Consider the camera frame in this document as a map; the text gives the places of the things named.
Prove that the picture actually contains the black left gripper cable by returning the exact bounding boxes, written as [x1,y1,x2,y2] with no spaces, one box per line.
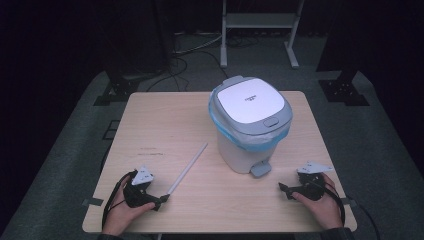
[101,169,138,230]

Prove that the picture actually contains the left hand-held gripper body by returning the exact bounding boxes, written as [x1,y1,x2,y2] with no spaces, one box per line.
[122,165,162,210]

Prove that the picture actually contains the black floor cables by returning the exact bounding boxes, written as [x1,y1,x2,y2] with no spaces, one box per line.
[145,31,261,93]

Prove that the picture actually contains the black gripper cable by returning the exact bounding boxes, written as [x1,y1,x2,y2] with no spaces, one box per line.
[309,179,381,240]
[101,169,138,230]

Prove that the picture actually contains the long white stick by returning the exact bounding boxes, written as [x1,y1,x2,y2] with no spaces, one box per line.
[165,142,209,198]

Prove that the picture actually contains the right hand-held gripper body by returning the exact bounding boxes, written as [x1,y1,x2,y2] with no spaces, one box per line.
[295,160,334,202]

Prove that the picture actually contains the person's left hand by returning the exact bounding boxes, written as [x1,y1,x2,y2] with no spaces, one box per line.
[102,175,157,236]

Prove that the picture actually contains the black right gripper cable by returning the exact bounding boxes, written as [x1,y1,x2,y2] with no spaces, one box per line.
[309,179,381,240]

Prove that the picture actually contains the white pedal trash bin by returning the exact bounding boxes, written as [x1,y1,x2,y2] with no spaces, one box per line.
[208,75,294,179]

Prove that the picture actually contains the blue bin liner bag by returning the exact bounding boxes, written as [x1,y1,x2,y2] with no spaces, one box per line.
[208,95,290,154]

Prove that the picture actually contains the person's right hand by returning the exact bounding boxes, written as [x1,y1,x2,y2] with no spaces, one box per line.
[291,172,344,231]

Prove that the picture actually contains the white metal stand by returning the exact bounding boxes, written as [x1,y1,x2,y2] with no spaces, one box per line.
[219,0,306,70]

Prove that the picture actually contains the black stand base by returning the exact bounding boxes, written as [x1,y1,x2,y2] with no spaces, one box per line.
[318,77,370,107]
[93,68,143,107]

